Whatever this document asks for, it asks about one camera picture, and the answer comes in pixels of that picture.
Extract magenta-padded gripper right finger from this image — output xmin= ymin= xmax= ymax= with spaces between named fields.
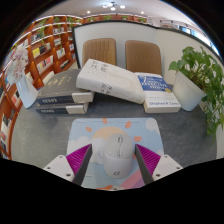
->
xmin=134 ymin=143 xmax=184 ymax=185

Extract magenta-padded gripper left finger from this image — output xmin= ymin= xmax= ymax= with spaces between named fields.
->
xmin=43 ymin=143 xmax=94 ymax=187

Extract white computer mouse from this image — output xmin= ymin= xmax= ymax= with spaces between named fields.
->
xmin=103 ymin=133 xmax=135 ymax=179

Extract pastel printed mouse pad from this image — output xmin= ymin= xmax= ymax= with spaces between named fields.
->
xmin=66 ymin=117 xmax=165 ymax=192

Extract thin dark hardcover book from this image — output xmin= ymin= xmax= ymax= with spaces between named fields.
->
xmin=35 ymin=101 xmax=90 ymax=115

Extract blue and white book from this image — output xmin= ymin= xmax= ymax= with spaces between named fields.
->
xmin=134 ymin=72 xmax=182 ymax=114

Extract green plant in white pot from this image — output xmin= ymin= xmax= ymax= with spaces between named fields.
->
xmin=168 ymin=45 xmax=224 ymax=144

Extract white ceramic vase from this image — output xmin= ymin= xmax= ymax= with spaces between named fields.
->
xmin=15 ymin=74 xmax=39 ymax=109

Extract thick dark hardcover book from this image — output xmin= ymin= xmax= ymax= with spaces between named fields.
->
xmin=35 ymin=68 xmax=95 ymax=106

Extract thick white book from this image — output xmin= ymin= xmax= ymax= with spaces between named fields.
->
xmin=75 ymin=58 xmax=147 ymax=105

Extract tan upholstered chair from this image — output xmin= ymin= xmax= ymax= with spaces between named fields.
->
xmin=81 ymin=37 xmax=118 ymax=68
xmin=125 ymin=39 xmax=163 ymax=77

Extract pink and white flowers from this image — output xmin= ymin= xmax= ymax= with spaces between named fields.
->
xmin=5 ymin=44 xmax=30 ymax=84

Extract orange wooden bookshelf unit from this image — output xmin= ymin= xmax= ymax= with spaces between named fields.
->
xmin=0 ymin=13 xmax=148 ymax=161

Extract window with curtains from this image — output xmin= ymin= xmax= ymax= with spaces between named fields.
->
xmin=159 ymin=18 xmax=221 ymax=56

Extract white partition with black trim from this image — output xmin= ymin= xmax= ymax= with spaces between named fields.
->
xmin=71 ymin=20 xmax=224 ymax=159

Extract ceiling lights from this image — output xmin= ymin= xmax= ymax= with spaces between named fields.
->
xmin=85 ymin=1 xmax=127 ymax=15

